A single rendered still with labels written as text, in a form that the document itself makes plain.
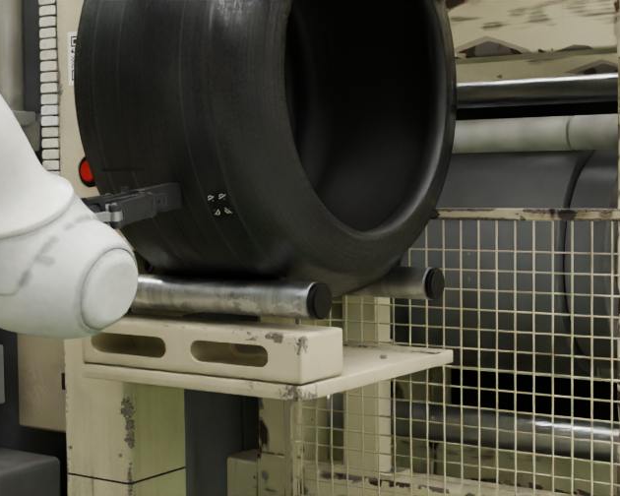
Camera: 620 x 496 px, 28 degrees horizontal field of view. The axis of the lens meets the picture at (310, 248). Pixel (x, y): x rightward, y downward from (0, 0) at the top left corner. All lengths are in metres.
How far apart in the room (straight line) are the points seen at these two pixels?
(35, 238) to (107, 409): 0.78
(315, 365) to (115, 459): 0.44
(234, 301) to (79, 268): 0.52
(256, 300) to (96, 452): 0.43
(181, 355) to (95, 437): 0.31
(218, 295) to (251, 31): 0.34
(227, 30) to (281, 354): 0.38
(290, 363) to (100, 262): 0.47
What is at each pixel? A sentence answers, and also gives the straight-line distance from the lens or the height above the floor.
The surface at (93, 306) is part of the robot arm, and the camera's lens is 1.02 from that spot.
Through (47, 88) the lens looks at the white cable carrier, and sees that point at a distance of 1.85.
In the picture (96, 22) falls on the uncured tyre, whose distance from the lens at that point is 1.51.
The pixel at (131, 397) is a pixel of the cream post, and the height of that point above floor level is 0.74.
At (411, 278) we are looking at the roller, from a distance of 1.69.
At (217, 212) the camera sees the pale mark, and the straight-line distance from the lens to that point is 1.43.
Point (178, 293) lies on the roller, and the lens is 1.57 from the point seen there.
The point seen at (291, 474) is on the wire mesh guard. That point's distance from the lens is 2.11.
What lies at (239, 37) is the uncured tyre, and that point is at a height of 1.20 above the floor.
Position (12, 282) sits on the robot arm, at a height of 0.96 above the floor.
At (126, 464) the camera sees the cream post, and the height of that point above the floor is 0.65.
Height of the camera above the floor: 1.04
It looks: 3 degrees down
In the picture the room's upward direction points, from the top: 1 degrees counter-clockwise
